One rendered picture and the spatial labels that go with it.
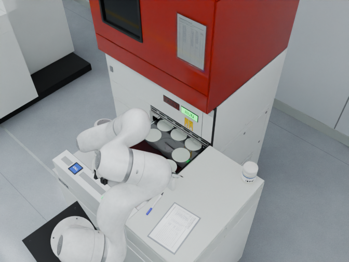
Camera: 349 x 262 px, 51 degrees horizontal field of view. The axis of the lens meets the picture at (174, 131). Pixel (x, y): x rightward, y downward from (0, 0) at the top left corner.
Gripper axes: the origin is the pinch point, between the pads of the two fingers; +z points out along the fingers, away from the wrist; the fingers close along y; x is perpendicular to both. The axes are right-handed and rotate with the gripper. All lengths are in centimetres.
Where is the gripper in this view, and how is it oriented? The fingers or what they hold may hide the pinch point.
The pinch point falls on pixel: (104, 180)
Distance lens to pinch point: 165.6
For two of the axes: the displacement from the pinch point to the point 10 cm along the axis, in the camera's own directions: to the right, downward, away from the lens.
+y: -6.6, 4.0, -6.4
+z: -1.3, 7.8, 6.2
